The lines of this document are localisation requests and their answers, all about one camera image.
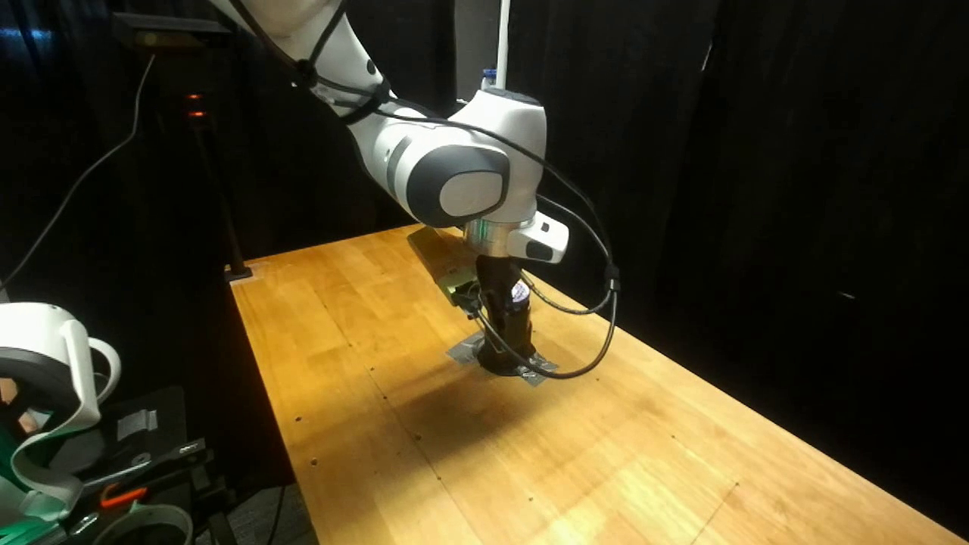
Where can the small silver tray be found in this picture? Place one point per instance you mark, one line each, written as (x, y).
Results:
(465, 352)

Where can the black tripod stand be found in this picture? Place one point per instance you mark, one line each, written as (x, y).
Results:
(216, 193)

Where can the white vertical pole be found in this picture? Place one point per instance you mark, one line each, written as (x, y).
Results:
(501, 42)

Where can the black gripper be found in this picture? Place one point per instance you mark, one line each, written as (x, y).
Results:
(497, 273)

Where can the white rounded device housing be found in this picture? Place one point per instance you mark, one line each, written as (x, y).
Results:
(40, 367)

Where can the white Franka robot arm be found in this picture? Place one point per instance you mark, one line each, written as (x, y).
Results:
(425, 153)

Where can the dark jar with white lid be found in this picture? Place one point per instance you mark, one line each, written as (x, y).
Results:
(510, 321)

